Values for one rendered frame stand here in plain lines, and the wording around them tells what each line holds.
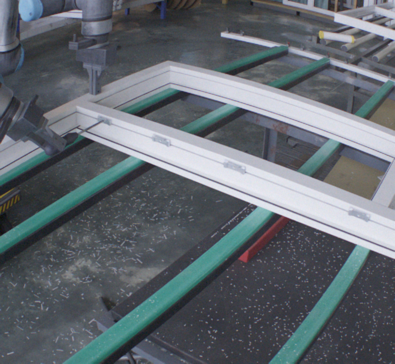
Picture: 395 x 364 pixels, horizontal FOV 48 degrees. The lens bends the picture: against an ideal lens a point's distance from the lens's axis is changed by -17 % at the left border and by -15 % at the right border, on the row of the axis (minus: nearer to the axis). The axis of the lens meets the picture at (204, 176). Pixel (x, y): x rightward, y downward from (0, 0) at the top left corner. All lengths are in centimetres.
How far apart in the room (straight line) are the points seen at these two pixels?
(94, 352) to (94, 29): 88
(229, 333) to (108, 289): 104
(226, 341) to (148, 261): 117
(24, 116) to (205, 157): 42
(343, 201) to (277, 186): 15
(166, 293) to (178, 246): 150
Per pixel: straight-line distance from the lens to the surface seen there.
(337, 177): 167
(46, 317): 199
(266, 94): 145
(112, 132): 126
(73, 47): 130
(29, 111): 106
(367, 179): 170
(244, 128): 340
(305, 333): 77
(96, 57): 134
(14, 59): 206
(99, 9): 130
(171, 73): 163
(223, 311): 117
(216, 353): 108
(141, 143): 120
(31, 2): 132
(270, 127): 154
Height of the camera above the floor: 144
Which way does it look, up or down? 31 degrees down
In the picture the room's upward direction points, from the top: 3 degrees clockwise
